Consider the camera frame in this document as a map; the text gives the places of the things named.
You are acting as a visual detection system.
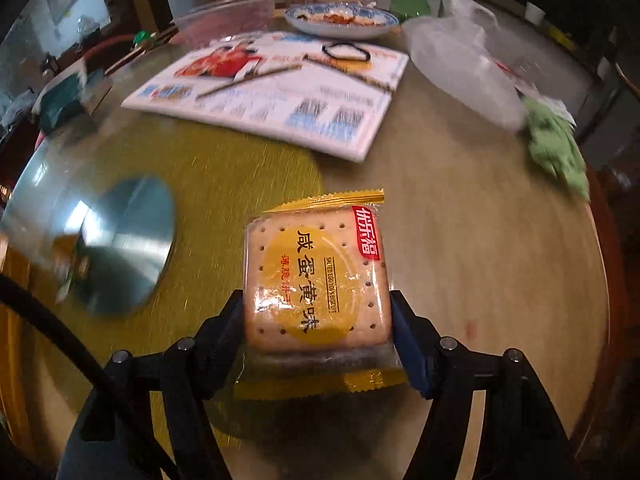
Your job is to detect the clear plastic bag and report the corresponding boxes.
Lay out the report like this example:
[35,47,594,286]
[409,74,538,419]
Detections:
[401,0,527,133]

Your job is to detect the printed magazine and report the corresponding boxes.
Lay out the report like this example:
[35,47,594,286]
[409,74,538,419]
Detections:
[121,31,411,164]

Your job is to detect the teal box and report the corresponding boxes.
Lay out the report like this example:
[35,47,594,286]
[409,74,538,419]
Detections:
[36,59,115,132]

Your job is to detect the clear plastic container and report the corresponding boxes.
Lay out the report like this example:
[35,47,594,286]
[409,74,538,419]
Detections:
[172,0,277,43]

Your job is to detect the metal turntable hub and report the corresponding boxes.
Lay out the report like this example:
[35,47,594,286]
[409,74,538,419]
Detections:
[59,174,177,318]

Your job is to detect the wooden chopstick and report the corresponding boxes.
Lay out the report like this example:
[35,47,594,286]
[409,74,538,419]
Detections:
[304,53,397,95]
[196,61,303,99]

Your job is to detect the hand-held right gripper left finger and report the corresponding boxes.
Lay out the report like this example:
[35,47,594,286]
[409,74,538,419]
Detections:
[65,287,246,480]

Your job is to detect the black hair tie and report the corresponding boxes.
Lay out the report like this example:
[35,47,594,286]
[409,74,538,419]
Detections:
[321,41,372,62]

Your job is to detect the green cloth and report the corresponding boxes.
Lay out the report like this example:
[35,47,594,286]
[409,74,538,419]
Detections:
[521,96,592,205]

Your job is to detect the blue white plate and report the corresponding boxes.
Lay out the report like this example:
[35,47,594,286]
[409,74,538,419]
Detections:
[284,2,402,42]

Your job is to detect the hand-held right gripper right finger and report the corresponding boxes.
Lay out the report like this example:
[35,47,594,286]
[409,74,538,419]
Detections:
[390,290,587,480]

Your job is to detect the yellow square cracker packet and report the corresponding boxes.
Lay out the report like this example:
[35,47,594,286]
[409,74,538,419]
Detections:
[232,188,407,402]

